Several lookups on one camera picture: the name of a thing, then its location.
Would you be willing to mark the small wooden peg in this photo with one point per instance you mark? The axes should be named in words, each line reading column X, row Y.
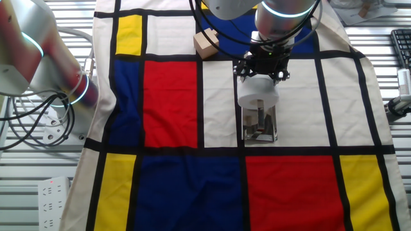
column 364, row 11

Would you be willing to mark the black keyboard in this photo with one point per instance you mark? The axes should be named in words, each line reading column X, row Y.
column 403, row 48

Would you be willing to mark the white power strip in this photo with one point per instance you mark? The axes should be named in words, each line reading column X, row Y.
column 53, row 205

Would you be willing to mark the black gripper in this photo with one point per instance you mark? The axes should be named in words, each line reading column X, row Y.
column 266, row 62

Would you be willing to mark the white paper sheet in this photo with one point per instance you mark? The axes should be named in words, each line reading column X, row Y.
column 353, row 14

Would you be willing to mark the colour block patterned cloth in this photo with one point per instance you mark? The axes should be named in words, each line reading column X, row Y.
column 170, row 106

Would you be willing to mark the large wooden cube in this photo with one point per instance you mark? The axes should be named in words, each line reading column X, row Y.
column 205, row 43

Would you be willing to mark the black camera stand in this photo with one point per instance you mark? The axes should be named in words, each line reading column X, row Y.
column 398, row 107

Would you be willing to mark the small wooden cube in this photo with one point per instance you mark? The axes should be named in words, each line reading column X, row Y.
column 214, row 32

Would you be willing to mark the white toilet paper roll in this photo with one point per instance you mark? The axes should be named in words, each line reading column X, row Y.
column 258, row 91

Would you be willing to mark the silver depth camera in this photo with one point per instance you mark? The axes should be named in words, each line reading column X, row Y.
column 405, row 81

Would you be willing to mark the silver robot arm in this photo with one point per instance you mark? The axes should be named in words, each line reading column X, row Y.
column 19, row 48

